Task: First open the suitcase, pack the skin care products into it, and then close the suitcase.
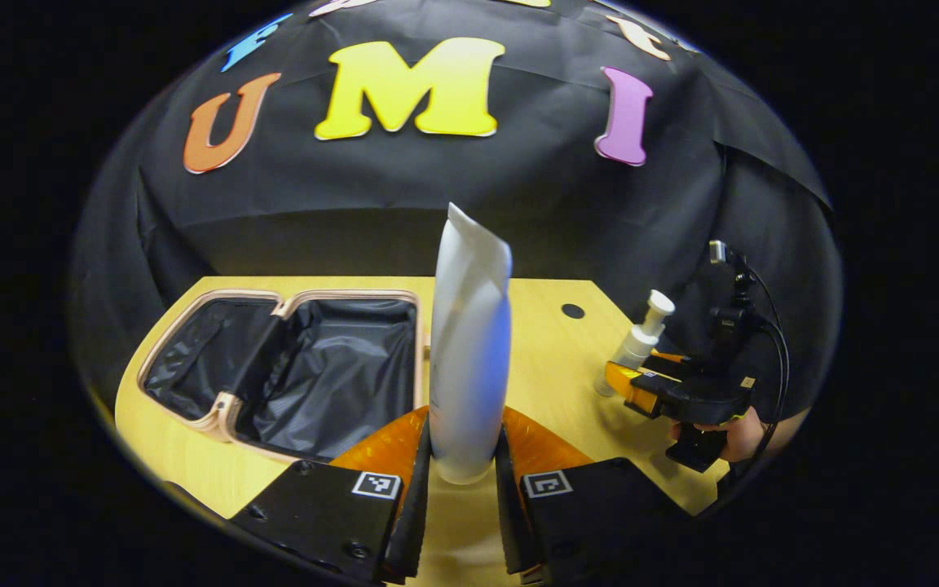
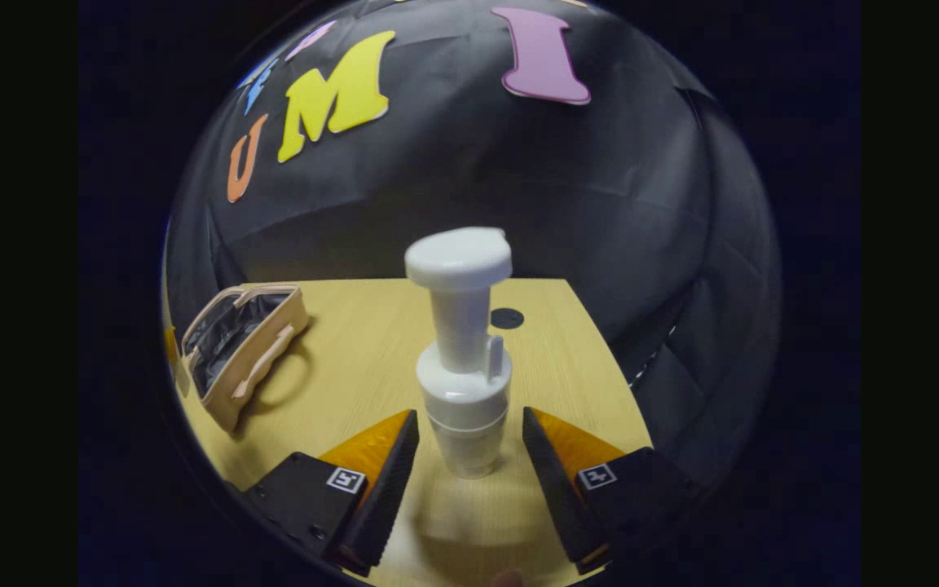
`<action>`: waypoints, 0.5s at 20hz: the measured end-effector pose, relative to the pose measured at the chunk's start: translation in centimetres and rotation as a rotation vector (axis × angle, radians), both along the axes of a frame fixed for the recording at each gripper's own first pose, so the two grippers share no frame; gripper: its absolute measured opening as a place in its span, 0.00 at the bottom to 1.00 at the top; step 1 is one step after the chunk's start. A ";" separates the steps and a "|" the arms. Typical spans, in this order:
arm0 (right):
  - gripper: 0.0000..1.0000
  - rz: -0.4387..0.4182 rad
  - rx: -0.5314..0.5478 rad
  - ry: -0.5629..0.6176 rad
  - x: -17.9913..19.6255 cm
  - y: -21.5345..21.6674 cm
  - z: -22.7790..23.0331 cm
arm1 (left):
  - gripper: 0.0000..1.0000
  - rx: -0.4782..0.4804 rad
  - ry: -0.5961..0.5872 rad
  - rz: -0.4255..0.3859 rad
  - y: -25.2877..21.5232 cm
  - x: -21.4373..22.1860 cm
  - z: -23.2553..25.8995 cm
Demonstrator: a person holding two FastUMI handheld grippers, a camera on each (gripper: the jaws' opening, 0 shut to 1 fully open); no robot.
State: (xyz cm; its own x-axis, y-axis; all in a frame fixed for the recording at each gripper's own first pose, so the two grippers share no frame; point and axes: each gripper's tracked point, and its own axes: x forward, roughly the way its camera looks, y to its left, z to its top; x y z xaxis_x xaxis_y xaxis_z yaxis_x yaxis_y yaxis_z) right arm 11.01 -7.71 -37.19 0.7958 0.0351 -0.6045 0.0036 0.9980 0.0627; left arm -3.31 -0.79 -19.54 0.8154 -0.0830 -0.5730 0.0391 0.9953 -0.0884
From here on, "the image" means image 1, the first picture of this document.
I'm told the white pump bottle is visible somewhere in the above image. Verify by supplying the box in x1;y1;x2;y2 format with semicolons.
594;289;676;398

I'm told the black backdrop cloth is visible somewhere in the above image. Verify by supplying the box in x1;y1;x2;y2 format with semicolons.
68;0;844;425

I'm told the black cable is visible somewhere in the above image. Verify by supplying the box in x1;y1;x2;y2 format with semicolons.
743;265;791;470

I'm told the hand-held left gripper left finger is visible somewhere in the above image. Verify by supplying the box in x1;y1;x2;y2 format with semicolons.
229;405;434;585

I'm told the beige suitcase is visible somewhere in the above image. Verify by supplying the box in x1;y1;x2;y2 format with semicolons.
137;288;431;466

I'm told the white squeeze tube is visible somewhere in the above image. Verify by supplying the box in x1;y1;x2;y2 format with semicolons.
427;202;514;487

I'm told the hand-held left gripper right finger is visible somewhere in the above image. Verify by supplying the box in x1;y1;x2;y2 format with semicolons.
492;405;694;586

